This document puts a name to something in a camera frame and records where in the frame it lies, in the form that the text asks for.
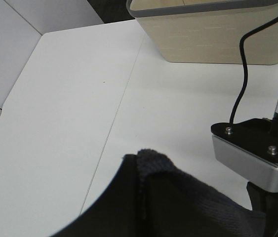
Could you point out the dark navy towel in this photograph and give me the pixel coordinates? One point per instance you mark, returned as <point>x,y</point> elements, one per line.
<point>179,205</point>

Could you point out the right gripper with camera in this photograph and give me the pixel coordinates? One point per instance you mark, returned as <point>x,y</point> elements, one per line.
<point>248,149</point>

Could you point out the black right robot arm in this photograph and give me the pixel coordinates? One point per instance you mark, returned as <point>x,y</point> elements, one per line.
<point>250,224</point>

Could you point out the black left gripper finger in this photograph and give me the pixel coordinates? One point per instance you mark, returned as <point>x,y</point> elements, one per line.
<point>115,212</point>

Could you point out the beige fabric storage bin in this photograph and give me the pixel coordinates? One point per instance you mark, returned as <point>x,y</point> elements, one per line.
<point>201,31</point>

